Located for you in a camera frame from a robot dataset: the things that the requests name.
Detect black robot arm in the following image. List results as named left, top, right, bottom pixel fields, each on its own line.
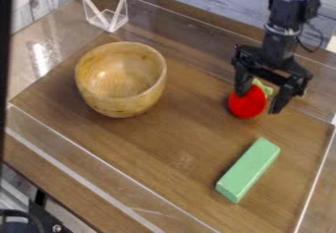
left=231, top=0, right=320, bottom=114

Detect clear acrylic tray walls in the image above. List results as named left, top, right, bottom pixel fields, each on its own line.
left=5, top=0, right=335, bottom=233

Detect red toy strawberry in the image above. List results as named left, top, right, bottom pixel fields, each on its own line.
left=227, top=79, right=275, bottom=119

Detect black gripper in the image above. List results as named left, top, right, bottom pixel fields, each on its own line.
left=231, top=44, right=312, bottom=114

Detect black clamp under table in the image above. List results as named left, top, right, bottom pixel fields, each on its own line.
left=0, top=189, right=75, bottom=233

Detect green rectangular block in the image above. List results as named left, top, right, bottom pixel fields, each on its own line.
left=215, top=138, right=281, bottom=204

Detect black vertical post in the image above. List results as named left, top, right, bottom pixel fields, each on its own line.
left=0, top=0, right=13, bottom=163

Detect wooden bowl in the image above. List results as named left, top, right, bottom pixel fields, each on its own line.
left=75, top=41, right=168, bottom=118

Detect clear acrylic corner bracket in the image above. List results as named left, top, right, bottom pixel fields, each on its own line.
left=81, top=0, right=128, bottom=32

